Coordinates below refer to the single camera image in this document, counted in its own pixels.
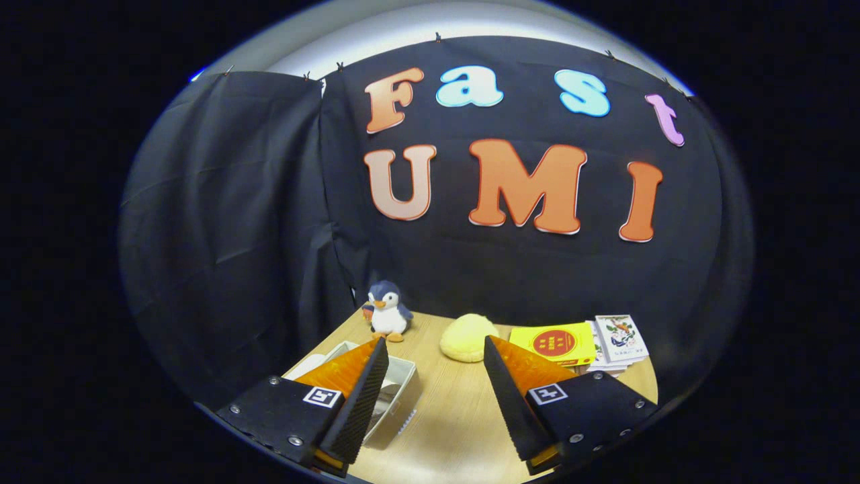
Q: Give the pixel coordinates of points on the brown fabric storage box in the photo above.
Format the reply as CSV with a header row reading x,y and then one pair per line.
x,y
406,383

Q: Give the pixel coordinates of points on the penguin plush toy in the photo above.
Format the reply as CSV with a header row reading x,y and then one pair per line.
x,y
390,312

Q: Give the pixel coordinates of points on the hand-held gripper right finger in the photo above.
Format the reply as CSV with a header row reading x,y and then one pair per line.
x,y
514,410

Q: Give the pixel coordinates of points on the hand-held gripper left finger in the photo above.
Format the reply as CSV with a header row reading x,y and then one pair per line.
x,y
359,410

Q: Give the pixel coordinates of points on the yellow plush bun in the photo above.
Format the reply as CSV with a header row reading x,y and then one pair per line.
x,y
467,339

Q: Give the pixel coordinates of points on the white plain book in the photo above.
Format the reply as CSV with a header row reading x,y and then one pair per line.
x,y
608,367

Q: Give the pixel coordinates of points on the yellow book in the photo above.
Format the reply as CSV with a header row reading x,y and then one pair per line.
x,y
554,343

